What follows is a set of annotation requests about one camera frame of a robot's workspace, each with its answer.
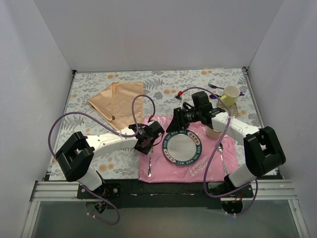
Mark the yellow green mug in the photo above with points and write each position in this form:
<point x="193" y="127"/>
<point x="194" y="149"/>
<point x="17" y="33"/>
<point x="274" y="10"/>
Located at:
<point x="230" y="95"/>

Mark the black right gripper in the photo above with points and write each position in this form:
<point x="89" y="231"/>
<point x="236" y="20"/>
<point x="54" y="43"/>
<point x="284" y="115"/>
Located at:
<point x="178" y="118"/>

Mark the peach satin napkin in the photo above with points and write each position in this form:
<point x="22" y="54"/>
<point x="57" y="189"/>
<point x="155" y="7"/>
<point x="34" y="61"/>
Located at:
<point x="116" y="100"/>

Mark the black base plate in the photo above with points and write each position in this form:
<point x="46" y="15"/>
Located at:
<point x="132" y="193"/>

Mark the pink rose placemat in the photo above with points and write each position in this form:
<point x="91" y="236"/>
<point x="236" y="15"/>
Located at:
<point x="162" y="170"/>

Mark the aluminium frame rail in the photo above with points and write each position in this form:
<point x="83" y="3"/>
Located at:
<point x="275" y="189"/>

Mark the speckled round coaster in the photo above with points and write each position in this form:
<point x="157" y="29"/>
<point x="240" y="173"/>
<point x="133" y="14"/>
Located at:
<point x="234" y="110"/>

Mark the silver spoon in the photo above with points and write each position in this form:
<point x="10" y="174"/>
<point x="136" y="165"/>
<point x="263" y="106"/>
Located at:
<point x="220" y="150"/>

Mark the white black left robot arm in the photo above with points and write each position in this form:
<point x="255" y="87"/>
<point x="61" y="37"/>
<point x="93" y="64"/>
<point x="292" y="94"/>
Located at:
<point x="76" y="154"/>

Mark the silver fork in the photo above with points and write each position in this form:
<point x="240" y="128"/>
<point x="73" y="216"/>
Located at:
<point x="149" y="166"/>

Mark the purple plastic fork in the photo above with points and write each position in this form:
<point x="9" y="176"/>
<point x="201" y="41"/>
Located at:
<point x="214" y="86"/>

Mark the cream enamel mug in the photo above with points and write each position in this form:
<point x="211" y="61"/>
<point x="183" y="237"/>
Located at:
<point x="213" y="134"/>

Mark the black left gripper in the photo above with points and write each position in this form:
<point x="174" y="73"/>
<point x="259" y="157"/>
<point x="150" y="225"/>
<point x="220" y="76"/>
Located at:
<point x="144" y="145"/>

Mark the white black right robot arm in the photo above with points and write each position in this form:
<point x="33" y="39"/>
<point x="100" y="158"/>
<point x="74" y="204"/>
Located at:
<point x="263" y="152"/>

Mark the white plate teal rim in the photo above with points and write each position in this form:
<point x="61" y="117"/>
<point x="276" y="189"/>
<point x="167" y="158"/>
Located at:
<point x="182" y="147"/>

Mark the purple plastic spoon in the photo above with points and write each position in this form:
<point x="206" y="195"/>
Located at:
<point x="214" y="96"/>

